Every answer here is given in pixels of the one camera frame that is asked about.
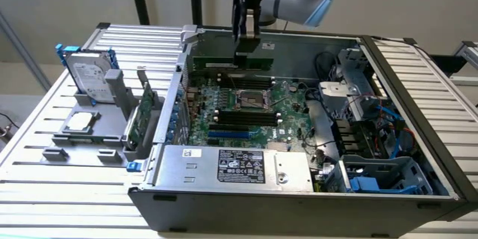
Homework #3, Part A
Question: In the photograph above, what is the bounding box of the green RAM stick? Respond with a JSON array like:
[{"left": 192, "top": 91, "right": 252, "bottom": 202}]
[{"left": 192, "top": 55, "right": 275, "bottom": 72}]

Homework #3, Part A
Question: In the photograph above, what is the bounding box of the black RAM slot bank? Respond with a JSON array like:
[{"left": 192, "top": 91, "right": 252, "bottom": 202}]
[
  {"left": 215, "top": 73, "right": 272, "bottom": 91},
  {"left": 215, "top": 108, "right": 280, "bottom": 127}
]

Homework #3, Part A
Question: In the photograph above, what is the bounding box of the black expansion slot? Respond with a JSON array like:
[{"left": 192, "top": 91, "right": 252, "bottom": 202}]
[{"left": 208, "top": 123, "right": 249, "bottom": 132}]

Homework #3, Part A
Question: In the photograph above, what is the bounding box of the blue expansion slot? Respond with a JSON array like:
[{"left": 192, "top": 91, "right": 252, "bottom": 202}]
[{"left": 208, "top": 130, "right": 249, "bottom": 140}]

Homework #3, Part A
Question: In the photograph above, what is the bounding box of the CPU socket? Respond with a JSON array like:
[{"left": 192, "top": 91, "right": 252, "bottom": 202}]
[{"left": 231, "top": 87, "right": 274, "bottom": 109}]

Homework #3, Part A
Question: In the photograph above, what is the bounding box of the socket locking lever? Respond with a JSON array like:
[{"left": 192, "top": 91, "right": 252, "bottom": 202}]
[{"left": 237, "top": 81, "right": 288, "bottom": 109}]

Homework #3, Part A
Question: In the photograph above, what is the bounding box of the metal drive cage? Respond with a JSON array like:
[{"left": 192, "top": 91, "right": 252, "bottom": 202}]
[{"left": 318, "top": 48, "right": 376, "bottom": 121}]

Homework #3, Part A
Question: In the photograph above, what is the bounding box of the green Dell motherboard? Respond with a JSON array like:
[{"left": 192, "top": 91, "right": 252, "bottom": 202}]
[{"left": 184, "top": 72, "right": 342, "bottom": 165}]

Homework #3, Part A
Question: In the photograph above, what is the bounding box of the green graphics card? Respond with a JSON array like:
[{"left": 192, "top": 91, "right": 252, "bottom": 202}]
[{"left": 124, "top": 67, "right": 155, "bottom": 148}]

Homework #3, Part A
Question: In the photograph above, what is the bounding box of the silver chipset heat sink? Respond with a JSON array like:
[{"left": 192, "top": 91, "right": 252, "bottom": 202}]
[{"left": 267, "top": 142, "right": 291, "bottom": 152}]

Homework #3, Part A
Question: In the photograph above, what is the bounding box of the hard disk in blue carrier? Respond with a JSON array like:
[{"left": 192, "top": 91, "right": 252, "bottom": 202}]
[{"left": 55, "top": 43, "right": 119, "bottom": 104}]

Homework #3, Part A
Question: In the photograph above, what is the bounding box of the silver power supply unit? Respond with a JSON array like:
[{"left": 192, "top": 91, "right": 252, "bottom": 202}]
[{"left": 151, "top": 144, "right": 314, "bottom": 193}]

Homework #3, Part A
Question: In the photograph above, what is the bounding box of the grey parts rack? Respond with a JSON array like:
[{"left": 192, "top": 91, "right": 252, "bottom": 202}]
[{"left": 41, "top": 68, "right": 167, "bottom": 165}]

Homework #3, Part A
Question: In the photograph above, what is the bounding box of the silver CPU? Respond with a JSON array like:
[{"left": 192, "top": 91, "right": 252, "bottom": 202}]
[{"left": 65, "top": 112, "right": 95, "bottom": 133}]

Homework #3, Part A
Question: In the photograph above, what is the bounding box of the black open PC case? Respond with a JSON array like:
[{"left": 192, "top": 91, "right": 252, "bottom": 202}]
[{"left": 127, "top": 25, "right": 478, "bottom": 233}]

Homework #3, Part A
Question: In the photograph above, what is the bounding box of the grey and blue disk bay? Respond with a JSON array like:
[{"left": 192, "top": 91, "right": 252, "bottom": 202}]
[{"left": 328, "top": 154, "right": 435, "bottom": 196}]

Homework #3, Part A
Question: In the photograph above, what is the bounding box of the grey case hinge bracket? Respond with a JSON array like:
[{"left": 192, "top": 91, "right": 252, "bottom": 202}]
[{"left": 179, "top": 25, "right": 205, "bottom": 45}]

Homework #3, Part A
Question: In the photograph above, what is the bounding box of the black wire loop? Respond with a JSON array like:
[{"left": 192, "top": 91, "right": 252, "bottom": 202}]
[{"left": 314, "top": 51, "right": 336, "bottom": 82}]

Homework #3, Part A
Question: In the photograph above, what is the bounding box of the black cable over table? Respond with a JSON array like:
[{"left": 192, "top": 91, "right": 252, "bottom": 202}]
[{"left": 372, "top": 35, "right": 463, "bottom": 76}]

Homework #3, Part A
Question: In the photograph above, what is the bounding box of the blue data wire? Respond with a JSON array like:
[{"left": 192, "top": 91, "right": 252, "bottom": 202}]
[{"left": 374, "top": 104, "right": 406, "bottom": 159}]

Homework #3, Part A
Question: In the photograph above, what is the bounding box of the aluminium frame profile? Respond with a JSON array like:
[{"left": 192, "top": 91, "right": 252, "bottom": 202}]
[{"left": 448, "top": 40, "right": 478, "bottom": 83}]

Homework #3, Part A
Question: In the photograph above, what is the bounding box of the thin dark cable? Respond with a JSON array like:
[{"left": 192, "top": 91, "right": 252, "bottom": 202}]
[{"left": 0, "top": 112, "right": 21, "bottom": 139}]

